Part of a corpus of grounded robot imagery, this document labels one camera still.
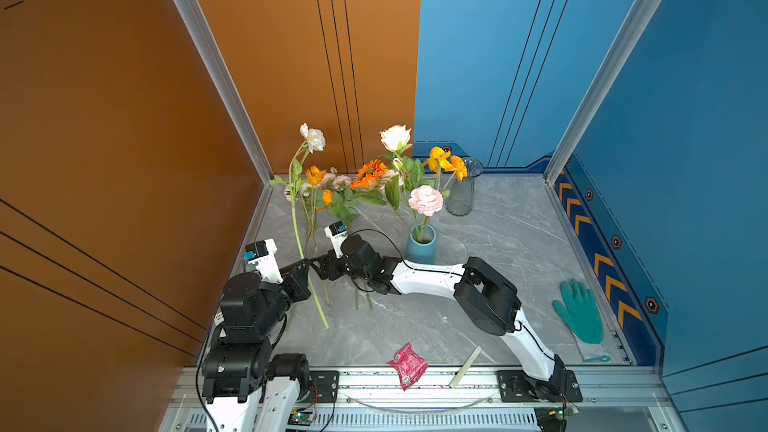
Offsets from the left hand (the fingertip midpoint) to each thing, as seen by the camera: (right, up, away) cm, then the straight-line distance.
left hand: (309, 258), depth 67 cm
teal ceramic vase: (+26, +2, +9) cm, 28 cm away
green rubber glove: (+73, -19, +19) cm, 78 cm away
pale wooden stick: (+38, -30, +10) cm, 49 cm away
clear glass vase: (+44, +15, +46) cm, 66 cm away
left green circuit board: (-3, -38, +3) cm, 39 cm away
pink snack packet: (+23, -29, +9) cm, 38 cm away
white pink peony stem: (-2, +6, 0) cm, 6 cm away
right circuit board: (+57, -39, +4) cm, 69 cm away
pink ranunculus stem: (+26, +13, +2) cm, 29 cm away
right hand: (-3, -4, +18) cm, 18 cm away
